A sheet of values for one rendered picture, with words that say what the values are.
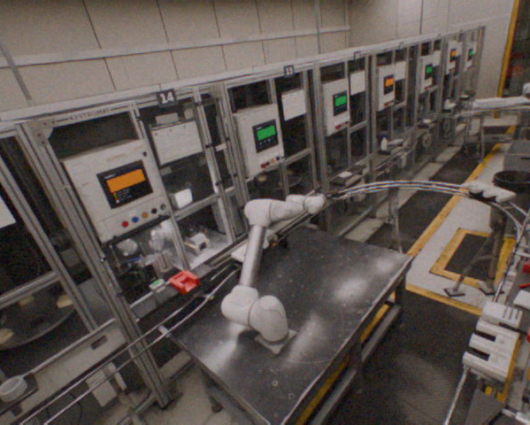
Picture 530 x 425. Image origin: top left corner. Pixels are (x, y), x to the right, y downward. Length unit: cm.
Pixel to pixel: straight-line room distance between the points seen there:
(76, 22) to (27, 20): 57
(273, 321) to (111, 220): 104
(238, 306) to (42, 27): 469
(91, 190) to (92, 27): 419
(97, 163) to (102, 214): 27
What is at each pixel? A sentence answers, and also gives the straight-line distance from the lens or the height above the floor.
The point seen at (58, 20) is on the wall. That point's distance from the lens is 564.
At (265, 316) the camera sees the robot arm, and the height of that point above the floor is 91.
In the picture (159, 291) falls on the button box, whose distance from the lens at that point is 198.
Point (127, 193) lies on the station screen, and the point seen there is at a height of 158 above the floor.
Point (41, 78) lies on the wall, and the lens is 544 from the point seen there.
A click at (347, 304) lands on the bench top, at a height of 68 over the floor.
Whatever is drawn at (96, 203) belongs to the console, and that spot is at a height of 159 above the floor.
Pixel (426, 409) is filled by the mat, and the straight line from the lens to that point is 247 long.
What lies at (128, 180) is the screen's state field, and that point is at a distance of 183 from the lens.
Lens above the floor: 208
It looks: 26 degrees down
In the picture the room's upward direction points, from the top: 11 degrees counter-clockwise
